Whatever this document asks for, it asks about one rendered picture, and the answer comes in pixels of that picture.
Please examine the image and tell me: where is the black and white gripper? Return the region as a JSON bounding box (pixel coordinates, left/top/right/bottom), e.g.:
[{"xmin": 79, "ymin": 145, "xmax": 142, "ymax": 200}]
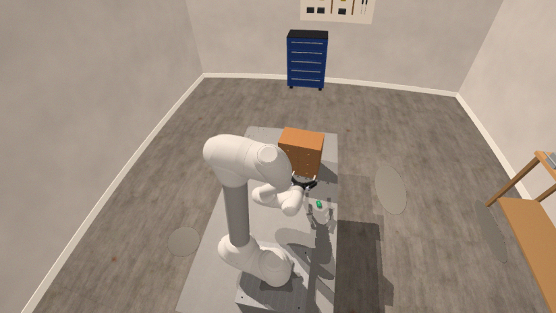
[{"xmin": 291, "ymin": 171, "xmax": 317, "ymax": 191}]

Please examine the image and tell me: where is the brown wooden chest of drawers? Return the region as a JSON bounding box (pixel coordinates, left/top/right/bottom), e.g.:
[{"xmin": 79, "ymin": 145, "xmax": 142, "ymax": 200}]
[{"xmin": 278, "ymin": 127, "xmax": 325, "ymax": 168}]

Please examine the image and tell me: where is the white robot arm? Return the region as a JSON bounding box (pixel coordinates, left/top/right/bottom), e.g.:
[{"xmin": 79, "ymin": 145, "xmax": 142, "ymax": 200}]
[{"xmin": 203, "ymin": 134, "xmax": 304, "ymax": 292}]

